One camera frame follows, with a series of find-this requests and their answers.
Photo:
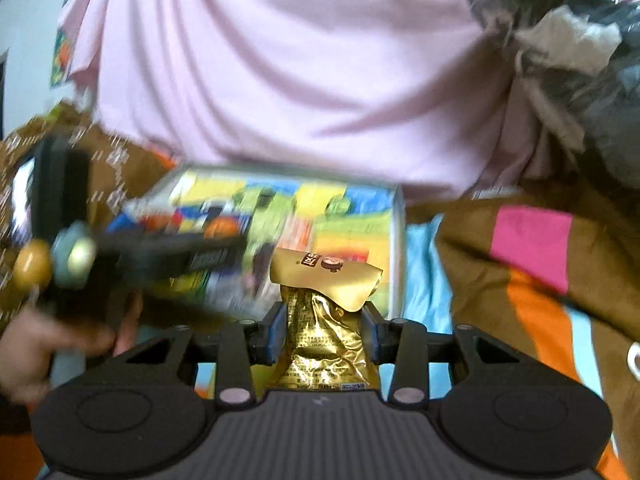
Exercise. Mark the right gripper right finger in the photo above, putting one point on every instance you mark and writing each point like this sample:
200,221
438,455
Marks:
401,344

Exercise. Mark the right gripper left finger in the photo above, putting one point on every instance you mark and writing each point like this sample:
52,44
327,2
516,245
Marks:
244,344

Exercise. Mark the gold foil snack packet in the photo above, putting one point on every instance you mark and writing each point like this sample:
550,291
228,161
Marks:
324,298

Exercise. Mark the person's left hand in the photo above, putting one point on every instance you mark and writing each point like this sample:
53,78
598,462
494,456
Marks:
33,337

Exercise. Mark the brown patterned PF blanket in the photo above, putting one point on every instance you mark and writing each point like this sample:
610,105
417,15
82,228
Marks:
102,168

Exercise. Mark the grey cartoon-lined tray box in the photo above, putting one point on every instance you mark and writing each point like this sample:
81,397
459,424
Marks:
274,208

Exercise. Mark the colourful striped bedsheet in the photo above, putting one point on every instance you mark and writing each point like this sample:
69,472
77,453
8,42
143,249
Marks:
551,269

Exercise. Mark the pink hanging sheet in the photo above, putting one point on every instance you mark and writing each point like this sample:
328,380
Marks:
409,91

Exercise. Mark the checkered clothes bundle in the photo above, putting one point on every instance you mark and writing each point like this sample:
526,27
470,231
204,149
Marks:
579,64

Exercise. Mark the colourful cartoon wall poster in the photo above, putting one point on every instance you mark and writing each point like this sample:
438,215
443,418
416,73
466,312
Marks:
61,59

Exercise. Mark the dark doorway frame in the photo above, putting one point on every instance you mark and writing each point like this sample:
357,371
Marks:
3,60

